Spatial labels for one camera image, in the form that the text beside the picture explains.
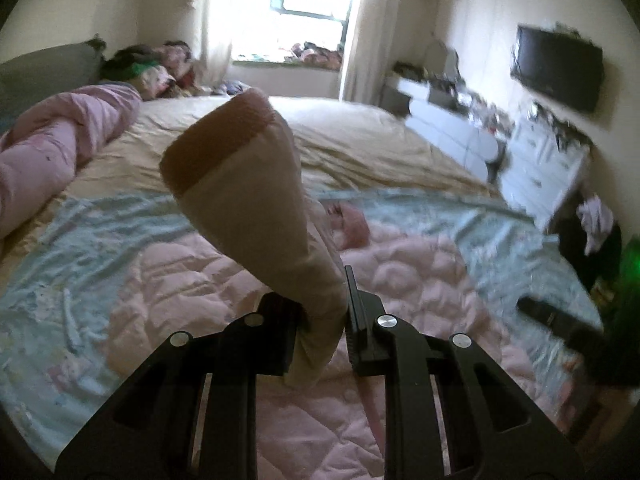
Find pink quilted puffer jacket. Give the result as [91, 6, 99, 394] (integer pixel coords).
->
[105, 86, 561, 480]

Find dark chair with clothes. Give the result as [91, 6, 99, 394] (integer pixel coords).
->
[556, 195, 622, 292]

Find pile of clothes on bed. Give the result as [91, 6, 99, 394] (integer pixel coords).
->
[100, 40, 212, 101]

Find clothes on window sill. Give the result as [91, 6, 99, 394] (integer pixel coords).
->
[290, 42, 343, 70]

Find green cartoon print blanket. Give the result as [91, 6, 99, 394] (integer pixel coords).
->
[1, 188, 601, 479]

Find white dresser with drawers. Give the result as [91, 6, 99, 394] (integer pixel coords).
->
[497, 116, 592, 233]

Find rolled pink duvet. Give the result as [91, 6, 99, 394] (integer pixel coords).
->
[1, 84, 142, 237]

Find white low cabinet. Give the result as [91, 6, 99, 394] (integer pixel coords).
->
[380, 74, 503, 183]

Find tan bed sheet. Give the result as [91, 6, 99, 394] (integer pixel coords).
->
[1, 96, 499, 282]

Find left cream curtain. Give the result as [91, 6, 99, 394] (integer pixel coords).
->
[190, 0, 236, 87]

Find cream curtain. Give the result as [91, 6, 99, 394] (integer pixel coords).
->
[190, 0, 236, 87]
[338, 0, 400, 104]

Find grey headboard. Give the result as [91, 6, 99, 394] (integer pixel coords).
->
[1, 36, 106, 133]

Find right cream curtain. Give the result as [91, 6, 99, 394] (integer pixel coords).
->
[338, 0, 400, 104]

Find window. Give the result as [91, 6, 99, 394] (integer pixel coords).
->
[232, 0, 356, 64]

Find wall mounted black television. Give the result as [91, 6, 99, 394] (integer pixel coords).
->
[510, 25, 604, 114]

